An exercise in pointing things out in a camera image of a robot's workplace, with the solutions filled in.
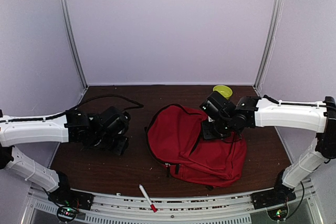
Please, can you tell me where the right aluminium frame post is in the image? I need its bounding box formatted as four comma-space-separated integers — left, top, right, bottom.
254, 0, 284, 94

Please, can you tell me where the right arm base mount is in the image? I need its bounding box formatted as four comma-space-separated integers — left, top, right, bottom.
251, 189, 289, 222

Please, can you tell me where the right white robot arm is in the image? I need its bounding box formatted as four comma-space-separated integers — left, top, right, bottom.
199, 91, 335, 204

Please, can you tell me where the lime green bowl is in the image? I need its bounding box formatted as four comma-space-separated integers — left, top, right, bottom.
213, 85, 233, 100

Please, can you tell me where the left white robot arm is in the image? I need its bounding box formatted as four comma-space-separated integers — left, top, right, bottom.
1, 106, 131, 205

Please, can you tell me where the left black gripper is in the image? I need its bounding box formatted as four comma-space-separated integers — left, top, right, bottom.
90, 133, 129, 156

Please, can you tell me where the left aluminium frame post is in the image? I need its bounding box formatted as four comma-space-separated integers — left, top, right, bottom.
60, 0, 88, 90

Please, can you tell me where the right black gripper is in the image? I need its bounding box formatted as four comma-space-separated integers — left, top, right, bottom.
200, 116, 234, 141

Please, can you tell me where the red capped white marker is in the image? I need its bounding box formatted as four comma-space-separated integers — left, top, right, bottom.
139, 184, 157, 212

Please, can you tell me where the red backpack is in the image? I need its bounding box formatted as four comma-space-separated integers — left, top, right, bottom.
145, 104, 247, 187

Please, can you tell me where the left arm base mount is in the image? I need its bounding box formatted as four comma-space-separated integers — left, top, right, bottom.
47, 191, 94, 223

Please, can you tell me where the front aluminium rail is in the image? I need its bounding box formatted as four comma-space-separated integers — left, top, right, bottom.
26, 179, 310, 224

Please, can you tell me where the aluminium frame post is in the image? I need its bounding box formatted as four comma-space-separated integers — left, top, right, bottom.
254, 0, 284, 94
60, 0, 88, 90

